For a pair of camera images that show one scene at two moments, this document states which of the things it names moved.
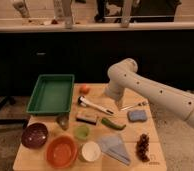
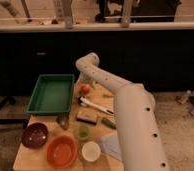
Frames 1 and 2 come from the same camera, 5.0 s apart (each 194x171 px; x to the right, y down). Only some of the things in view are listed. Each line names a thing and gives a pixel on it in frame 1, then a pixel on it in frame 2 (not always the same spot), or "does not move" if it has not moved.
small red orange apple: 84,89 does not move
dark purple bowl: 34,135 does not move
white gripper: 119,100 → 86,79
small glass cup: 63,120 does not move
